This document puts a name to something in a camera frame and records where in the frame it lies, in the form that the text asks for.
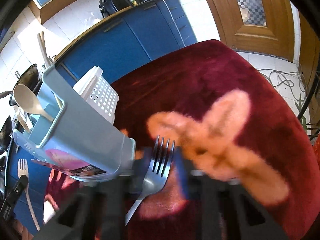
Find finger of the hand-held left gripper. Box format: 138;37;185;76
4;175;28;205

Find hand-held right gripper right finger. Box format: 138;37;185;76
175;148;290;240

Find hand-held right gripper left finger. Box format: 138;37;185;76
32;147;153;240

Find large steel fork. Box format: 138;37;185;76
124;135;175;227

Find light blue utensil holder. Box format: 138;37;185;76
12;64;137;183

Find white perforated basket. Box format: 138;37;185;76
72;66;119;125

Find cream plastic spoon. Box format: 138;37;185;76
13;84;54;123

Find wooden chopstick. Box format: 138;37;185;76
37;34;49;68

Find black frying pan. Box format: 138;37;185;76
0;116;16;155

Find beige plastic utensil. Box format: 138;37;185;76
14;104;33;134

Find red floral tablecloth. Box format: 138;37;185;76
44;39;320;240

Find black wok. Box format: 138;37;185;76
9;64;41;105

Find blue kitchen base cabinet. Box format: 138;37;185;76
5;0;198;233

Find green onions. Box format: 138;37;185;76
295;94;315;135

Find wooden door with glass panel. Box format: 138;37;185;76
196;0;300;62

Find black air fryer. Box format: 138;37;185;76
99;0;134;20

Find grey floor cables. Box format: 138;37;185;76
257;64;310;98

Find white power cable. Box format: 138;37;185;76
156;0;187;48

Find black metal frame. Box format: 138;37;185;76
299;70;320;143

